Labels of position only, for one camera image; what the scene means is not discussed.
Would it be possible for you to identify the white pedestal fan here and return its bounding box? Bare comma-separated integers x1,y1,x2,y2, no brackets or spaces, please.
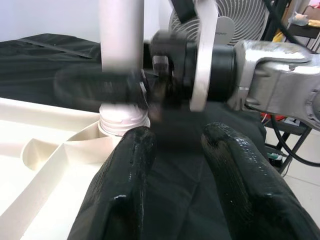
168,0,270,47

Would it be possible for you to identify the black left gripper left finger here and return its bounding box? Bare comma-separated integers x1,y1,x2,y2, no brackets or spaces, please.
67,126,157,240

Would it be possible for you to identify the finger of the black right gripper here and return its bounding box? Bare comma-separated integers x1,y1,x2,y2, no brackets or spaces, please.
53,67,149,106

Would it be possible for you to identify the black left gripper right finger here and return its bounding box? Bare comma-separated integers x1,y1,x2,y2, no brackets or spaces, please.
201,122,320,240

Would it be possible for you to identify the white plastic children tabletop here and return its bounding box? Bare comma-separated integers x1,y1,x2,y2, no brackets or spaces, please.
0,97,151,240

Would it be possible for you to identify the white plastic table leg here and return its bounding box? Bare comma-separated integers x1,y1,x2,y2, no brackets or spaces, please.
98,0,151,137

